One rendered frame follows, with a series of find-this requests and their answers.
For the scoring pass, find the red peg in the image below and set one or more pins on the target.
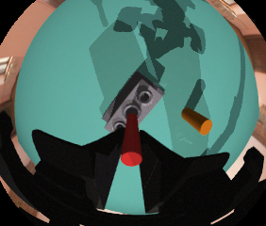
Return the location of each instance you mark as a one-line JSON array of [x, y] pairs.
[[131, 147]]

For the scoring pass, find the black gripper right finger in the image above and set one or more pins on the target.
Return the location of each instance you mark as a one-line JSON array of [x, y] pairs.
[[163, 171]]

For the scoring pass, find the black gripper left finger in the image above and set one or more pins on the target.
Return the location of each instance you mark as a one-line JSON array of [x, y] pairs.
[[95, 162]]

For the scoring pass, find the brown cylinder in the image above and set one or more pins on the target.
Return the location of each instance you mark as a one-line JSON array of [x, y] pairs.
[[202, 124]]

